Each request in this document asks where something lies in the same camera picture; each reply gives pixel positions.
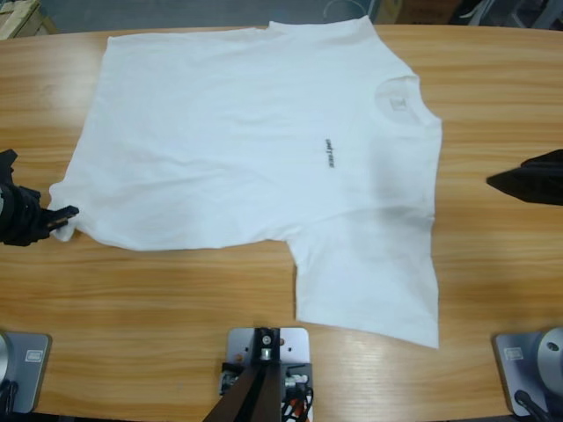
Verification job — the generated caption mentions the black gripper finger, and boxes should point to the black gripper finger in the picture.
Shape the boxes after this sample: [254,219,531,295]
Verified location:
[486,149,563,206]

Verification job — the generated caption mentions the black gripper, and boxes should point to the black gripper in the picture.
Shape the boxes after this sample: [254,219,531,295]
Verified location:
[0,182,80,246]

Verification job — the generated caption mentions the white t-shirt with black print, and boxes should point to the white t-shirt with black print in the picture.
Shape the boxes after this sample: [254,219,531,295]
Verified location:
[48,15,444,352]

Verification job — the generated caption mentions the silver arm base disc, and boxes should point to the silver arm base disc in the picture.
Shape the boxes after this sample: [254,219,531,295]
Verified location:
[0,332,12,383]
[531,326,563,392]

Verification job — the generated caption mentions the pale cardboard box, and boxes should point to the pale cardboard box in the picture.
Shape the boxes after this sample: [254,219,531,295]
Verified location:
[0,0,59,40]

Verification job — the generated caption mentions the brown cardboard box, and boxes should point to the brown cardboard box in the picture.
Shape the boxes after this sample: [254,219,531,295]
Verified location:
[377,0,463,25]

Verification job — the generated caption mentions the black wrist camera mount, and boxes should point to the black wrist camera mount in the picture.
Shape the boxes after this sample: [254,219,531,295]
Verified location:
[0,149,18,179]

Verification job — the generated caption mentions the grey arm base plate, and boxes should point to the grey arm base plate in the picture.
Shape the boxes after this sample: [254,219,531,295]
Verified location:
[0,332,53,414]
[491,331,563,417]

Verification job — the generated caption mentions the grey metal frame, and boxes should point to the grey metal frame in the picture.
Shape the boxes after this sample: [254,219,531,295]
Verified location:
[457,0,563,32]

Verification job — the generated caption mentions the black base cable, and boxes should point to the black base cable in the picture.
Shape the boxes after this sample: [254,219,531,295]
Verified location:
[514,389,553,422]
[0,380,21,414]

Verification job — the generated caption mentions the dark camera post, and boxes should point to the dark camera post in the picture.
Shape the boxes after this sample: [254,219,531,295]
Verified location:
[205,326,282,422]

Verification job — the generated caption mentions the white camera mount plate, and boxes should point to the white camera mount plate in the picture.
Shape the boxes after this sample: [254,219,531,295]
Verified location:
[226,326,311,366]

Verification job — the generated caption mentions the black post clamp bracket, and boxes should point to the black post clamp bracket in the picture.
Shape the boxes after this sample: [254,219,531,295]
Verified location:
[219,360,314,397]

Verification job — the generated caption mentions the orange cable bundle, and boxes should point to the orange cable bundle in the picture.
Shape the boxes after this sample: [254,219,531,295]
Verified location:
[281,386,316,422]

